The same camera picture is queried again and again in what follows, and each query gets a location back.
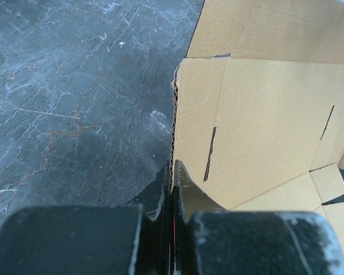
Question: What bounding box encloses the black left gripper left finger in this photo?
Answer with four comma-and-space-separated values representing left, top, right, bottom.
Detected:
0, 166, 171, 274

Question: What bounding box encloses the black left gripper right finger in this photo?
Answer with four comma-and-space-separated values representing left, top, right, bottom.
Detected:
172, 160, 344, 274

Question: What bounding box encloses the brown cardboard box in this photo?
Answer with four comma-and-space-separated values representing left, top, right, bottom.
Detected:
173, 1, 344, 250

